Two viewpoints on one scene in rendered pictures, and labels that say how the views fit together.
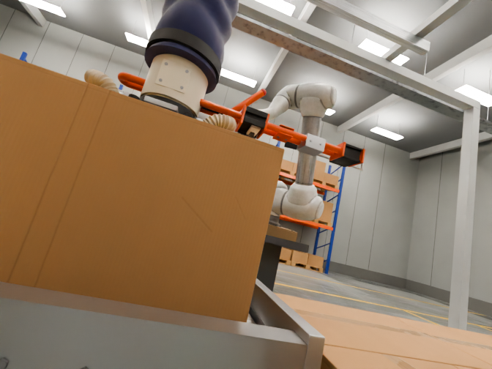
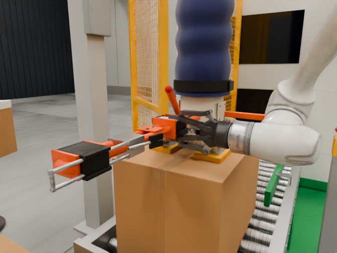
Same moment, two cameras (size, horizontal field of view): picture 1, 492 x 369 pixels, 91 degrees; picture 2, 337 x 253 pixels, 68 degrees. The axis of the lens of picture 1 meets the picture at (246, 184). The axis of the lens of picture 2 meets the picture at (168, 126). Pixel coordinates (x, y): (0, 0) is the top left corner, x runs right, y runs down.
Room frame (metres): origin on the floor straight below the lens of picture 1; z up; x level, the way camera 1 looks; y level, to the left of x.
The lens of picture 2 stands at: (1.25, -0.56, 1.26)
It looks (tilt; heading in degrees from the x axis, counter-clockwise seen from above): 13 degrees down; 132
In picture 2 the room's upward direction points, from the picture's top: straight up
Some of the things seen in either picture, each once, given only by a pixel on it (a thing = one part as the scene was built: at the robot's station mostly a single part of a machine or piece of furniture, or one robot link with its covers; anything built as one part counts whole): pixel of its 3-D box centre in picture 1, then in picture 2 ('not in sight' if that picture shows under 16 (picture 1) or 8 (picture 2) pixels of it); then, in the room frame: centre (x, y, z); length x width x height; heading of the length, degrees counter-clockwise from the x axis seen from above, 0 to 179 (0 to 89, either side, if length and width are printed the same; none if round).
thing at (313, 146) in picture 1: (310, 145); (126, 144); (0.77, -0.18, 1.07); 0.07 x 0.07 x 0.04; 12
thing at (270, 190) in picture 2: not in sight; (290, 154); (0.71, 1.45, 0.60); 1.60 x 0.11 x 0.09; 102
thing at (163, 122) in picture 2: (252, 123); (170, 125); (0.73, 0.03, 1.08); 0.10 x 0.08 x 0.06; 12
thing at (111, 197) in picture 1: (140, 202); (196, 188); (0.67, 0.27, 0.75); 0.60 x 0.40 x 0.40; 103
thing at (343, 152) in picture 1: (346, 154); (81, 158); (0.79, -0.32, 1.08); 0.08 x 0.07 x 0.05; 102
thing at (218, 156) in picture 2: not in sight; (222, 141); (0.77, 0.29, 0.97); 0.34 x 0.10 x 0.05; 102
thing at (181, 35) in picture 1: (184, 64); (202, 84); (0.68, 0.27, 1.19); 0.23 x 0.23 x 0.04
